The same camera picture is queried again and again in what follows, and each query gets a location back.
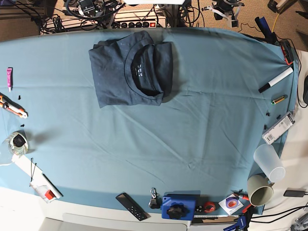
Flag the black remote control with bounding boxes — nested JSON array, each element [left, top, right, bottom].
[[115, 192, 148, 221]]

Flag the white packaged box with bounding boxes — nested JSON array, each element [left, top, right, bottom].
[[262, 110, 295, 145]]

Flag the white paper strip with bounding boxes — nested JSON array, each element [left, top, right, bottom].
[[15, 155, 63, 203]]

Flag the red tape roll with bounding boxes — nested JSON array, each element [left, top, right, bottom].
[[204, 201, 216, 213]]

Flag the red handled pliers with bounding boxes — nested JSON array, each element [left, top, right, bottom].
[[232, 191, 249, 201]]

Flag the white black marker pen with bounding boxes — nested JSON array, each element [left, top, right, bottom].
[[258, 67, 293, 93]]

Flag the orange utility knife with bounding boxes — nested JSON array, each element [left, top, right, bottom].
[[0, 93, 28, 119]]

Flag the purple disc sleeve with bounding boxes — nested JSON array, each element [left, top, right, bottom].
[[218, 194, 244, 215]]

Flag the clear tape roll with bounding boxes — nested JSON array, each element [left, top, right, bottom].
[[4, 131, 28, 156]]

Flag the black key fob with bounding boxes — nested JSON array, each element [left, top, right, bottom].
[[149, 187, 162, 209]]

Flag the dark blue T-shirt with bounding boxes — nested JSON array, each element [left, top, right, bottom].
[[89, 31, 174, 108]]

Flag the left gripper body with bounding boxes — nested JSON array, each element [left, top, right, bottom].
[[202, 0, 244, 21]]

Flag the blue box with knob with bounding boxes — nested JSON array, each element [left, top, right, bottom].
[[161, 194, 196, 221]]

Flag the translucent plastic cup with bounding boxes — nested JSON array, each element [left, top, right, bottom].
[[254, 144, 286, 183]]

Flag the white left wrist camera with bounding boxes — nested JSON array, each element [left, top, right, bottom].
[[229, 19, 239, 28]]

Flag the blue clamp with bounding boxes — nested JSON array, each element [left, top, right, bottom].
[[223, 216, 251, 231]]

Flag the black cable ties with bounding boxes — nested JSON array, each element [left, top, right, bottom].
[[30, 158, 37, 182]]

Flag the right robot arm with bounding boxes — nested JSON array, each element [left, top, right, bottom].
[[64, 0, 125, 31]]

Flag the white power strip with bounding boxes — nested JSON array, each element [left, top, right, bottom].
[[46, 9, 169, 32]]

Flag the gold AA battery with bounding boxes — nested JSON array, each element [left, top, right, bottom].
[[271, 96, 285, 105]]

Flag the pink glue tube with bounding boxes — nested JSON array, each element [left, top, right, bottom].
[[7, 67, 13, 92]]

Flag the white red syringe package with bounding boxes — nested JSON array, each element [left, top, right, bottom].
[[30, 183, 56, 203]]

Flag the black power adapter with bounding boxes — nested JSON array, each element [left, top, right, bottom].
[[283, 190, 308, 197]]

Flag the black orange tool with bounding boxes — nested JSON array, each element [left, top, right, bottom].
[[279, 39, 294, 65]]

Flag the light blue table cloth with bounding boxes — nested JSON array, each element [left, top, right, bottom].
[[0, 28, 298, 211]]

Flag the beige green mug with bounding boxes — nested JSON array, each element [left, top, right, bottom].
[[247, 175, 274, 206]]

